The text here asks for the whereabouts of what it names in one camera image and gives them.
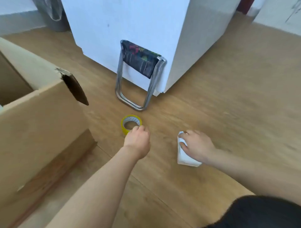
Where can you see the person's left hand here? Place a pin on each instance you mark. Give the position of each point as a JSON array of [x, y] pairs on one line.
[[138, 143]]

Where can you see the person's right hand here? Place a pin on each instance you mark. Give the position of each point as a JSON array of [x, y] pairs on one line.
[[199, 146]]

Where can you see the person's right thumb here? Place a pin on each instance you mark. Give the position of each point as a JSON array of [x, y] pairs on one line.
[[183, 146]]

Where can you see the person's left fingers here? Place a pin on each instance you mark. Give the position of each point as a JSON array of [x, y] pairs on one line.
[[140, 128]]

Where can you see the yellow tape roll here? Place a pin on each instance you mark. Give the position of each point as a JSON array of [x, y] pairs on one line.
[[125, 119]]

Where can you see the person's right forearm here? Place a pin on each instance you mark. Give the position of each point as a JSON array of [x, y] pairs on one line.
[[254, 175]]

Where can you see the person's left forearm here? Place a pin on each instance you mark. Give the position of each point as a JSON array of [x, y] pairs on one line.
[[101, 192]]

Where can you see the folding stool with metal legs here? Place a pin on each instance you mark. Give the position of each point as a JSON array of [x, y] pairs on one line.
[[141, 60]]

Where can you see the brown cardboard box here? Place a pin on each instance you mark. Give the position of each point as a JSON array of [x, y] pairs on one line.
[[40, 131]]

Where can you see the person's black shorts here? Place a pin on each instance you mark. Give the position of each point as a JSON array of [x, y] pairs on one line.
[[261, 213]]

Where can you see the white cabinet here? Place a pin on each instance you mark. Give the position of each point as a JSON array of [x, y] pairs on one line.
[[131, 25]]

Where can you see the grey bin with plastic bag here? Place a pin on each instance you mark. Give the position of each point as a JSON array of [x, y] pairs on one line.
[[53, 16]]

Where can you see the dark red object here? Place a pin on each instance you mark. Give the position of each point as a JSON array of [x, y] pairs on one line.
[[245, 5]]

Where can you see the white furniture panel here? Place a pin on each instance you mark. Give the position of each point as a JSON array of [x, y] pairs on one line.
[[279, 14]]

